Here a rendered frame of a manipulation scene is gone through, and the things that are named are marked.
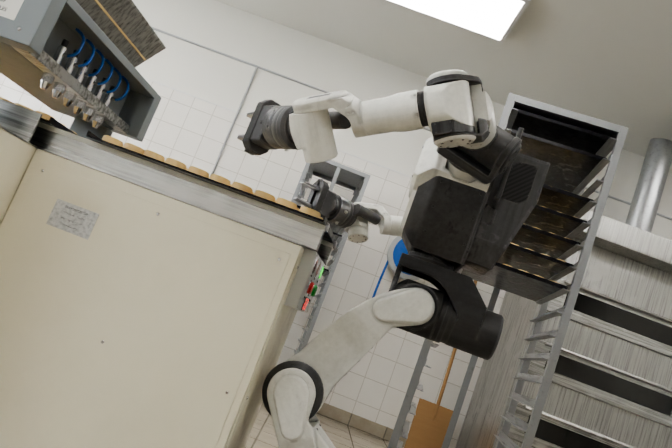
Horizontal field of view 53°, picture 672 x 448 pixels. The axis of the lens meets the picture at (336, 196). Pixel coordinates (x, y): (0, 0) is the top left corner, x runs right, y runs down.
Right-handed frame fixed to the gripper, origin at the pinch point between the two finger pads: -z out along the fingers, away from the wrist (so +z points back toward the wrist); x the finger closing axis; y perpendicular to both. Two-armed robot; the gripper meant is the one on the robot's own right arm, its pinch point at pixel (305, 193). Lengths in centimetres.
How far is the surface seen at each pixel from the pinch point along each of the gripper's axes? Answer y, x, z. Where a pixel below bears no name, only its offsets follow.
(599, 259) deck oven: -85, 73, 310
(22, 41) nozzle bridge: 5, 0, -88
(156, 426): 30, -67, -35
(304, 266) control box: 38.6, -23.2, -19.8
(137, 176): 10, -17, -54
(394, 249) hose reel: -234, 41, 266
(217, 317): 33, -41, -33
